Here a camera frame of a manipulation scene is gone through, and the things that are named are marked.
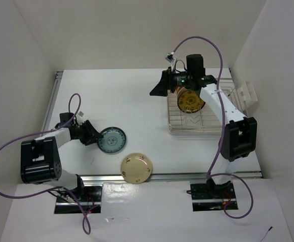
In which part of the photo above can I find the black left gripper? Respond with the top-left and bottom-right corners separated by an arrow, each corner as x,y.
73,119 -> 103,146

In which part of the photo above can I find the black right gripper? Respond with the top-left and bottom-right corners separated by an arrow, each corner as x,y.
150,67 -> 192,97

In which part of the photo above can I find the blue floral plate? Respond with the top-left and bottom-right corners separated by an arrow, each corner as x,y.
97,127 -> 127,154

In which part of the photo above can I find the yellow plate with dark rim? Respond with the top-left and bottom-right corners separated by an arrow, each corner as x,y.
176,87 -> 205,113

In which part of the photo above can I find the beige plate with flower motifs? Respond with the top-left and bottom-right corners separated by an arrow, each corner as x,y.
120,153 -> 153,184

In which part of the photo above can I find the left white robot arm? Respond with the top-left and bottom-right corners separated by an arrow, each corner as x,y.
21,112 -> 103,202

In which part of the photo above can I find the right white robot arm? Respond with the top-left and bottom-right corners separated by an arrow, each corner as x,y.
150,52 -> 257,198

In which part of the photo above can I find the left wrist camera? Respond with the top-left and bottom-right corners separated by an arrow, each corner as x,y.
76,111 -> 85,125

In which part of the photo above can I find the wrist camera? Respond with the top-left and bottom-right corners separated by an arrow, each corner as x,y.
165,51 -> 179,72
76,111 -> 85,125

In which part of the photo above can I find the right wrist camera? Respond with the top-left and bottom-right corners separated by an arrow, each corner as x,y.
165,51 -> 179,72

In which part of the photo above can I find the wire dish rack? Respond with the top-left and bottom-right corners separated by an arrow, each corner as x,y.
167,78 -> 246,134

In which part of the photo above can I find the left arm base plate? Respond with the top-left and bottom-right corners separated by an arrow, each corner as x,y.
50,184 -> 103,214

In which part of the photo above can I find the aluminium frame rail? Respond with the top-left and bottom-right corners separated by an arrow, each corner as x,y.
26,71 -> 263,184

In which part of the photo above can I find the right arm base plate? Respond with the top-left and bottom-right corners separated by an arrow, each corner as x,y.
186,180 -> 238,212

